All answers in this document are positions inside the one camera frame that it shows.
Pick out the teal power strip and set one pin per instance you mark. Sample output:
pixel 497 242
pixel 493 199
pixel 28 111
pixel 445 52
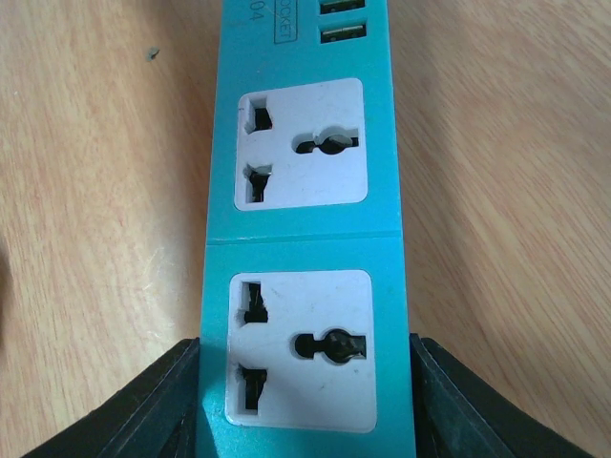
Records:
pixel 304 345

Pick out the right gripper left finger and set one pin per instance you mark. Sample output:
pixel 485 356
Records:
pixel 152 416

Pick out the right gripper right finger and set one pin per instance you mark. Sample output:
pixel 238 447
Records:
pixel 457 414

